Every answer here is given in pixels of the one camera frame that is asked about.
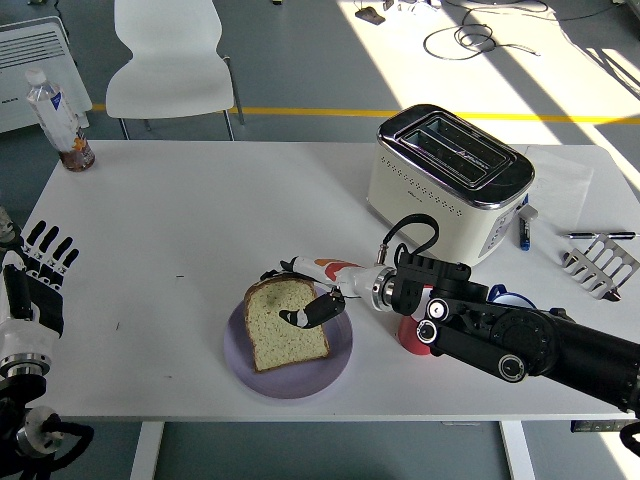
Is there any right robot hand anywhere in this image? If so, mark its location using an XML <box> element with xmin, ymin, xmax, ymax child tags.
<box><xmin>259</xmin><ymin>255</ymin><xmax>381</xmax><ymax>330</ymax></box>

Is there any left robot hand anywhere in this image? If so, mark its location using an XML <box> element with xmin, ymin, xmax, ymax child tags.
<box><xmin>0</xmin><ymin>219</ymin><xmax>81</xmax><ymax>359</ymax></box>

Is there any bread slice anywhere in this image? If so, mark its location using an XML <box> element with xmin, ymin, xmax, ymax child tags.
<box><xmin>243</xmin><ymin>273</ymin><xmax>332</xmax><ymax>374</ymax></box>

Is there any purple plastic plate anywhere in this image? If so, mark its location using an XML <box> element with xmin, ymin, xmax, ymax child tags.
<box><xmin>222</xmin><ymin>294</ymin><xmax>354</xmax><ymax>400</ymax></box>

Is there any red enamel mug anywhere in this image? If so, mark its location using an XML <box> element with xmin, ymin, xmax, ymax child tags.
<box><xmin>397</xmin><ymin>284</ymin><xmax>437</xmax><ymax>357</ymax></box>

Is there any cream chrome toaster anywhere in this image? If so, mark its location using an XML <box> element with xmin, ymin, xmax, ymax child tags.
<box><xmin>367</xmin><ymin>103</ymin><xmax>535</xmax><ymax>269</ymax></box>

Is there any yellow floor tape line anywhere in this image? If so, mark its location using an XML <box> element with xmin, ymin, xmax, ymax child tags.
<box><xmin>91</xmin><ymin>103</ymin><xmax>640</xmax><ymax>125</ymax></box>

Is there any blue enamel mug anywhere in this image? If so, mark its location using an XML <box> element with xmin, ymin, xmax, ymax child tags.
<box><xmin>487</xmin><ymin>283</ymin><xmax>531</xmax><ymax>307</ymax></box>

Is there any white table leg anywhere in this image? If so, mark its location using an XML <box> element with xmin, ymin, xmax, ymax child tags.
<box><xmin>498</xmin><ymin>420</ymin><xmax>537</xmax><ymax>480</ymax></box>
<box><xmin>128</xmin><ymin>422</ymin><xmax>166</xmax><ymax>480</ymax></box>

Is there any blue marker pen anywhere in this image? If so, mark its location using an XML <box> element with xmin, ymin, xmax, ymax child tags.
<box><xmin>517</xmin><ymin>194</ymin><xmax>539</xmax><ymax>251</ymax></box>

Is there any clear plastic drink bottle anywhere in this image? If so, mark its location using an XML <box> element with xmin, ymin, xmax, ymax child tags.
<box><xmin>24</xmin><ymin>68</ymin><xmax>97</xmax><ymax>173</ymax></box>

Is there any white paper sheet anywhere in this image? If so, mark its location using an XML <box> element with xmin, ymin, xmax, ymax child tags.
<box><xmin>519</xmin><ymin>144</ymin><xmax>595</xmax><ymax>229</ymax></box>

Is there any black silver ballpoint pen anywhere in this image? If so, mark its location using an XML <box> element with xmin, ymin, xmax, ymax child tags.
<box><xmin>563</xmin><ymin>230</ymin><xmax>637</xmax><ymax>240</ymax></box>

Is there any white panel heater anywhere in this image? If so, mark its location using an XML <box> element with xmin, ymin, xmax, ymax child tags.
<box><xmin>0</xmin><ymin>16</ymin><xmax>94</xmax><ymax>135</ymax></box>

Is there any brown floor pedal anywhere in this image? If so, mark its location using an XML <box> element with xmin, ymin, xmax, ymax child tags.
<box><xmin>354</xmin><ymin>5</ymin><xmax>386</xmax><ymax>25</ymax></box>

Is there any white plastic chair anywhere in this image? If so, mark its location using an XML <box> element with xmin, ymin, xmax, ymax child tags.
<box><xmin>104</xmin><ymin>0</ymin><xmax>246</xmax><ymax>142</ymax></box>

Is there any metal toast rack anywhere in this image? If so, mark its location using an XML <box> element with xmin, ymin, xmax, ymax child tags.
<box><xmin>560</xmin><ymin>235</ymin><xmax>640</xmax><ymax>302</ymax></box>

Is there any black table control panel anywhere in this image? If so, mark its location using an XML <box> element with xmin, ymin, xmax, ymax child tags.
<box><xmin>571</xmin><ymin>418</ymin><xmax>636</xmax><ymax>432</ymax></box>

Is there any black floor cable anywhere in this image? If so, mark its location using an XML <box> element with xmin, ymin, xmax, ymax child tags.
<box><xmin>422</xmin><ymin>0</ymin><xmax>551</xmax><ymax>62</ymax></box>

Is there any white floor cable bundle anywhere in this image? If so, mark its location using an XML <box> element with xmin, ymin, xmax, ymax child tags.
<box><xmin>397</xmin><ymin>0</ymin><xmax>444</xmax><ymax>14</ymax></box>

